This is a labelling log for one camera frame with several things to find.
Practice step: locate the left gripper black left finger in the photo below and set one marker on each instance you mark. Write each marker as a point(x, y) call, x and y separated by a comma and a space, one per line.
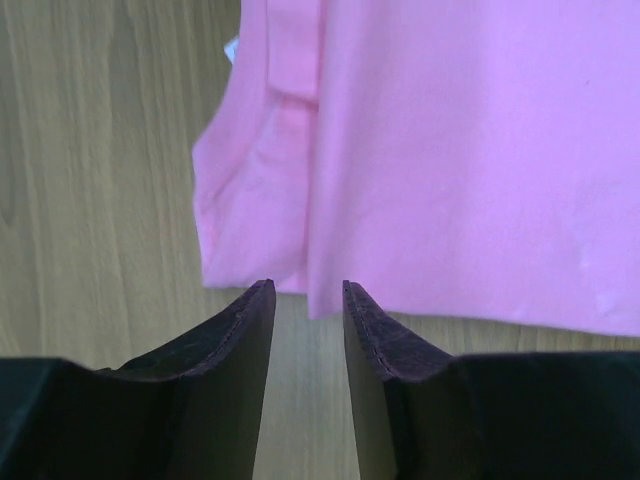
point(189, 409)

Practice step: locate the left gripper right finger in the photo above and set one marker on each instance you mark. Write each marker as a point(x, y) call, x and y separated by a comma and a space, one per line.
point(421, 413)

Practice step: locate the light pink t shirt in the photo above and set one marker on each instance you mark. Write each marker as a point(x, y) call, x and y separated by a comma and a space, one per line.
point(458, 158)

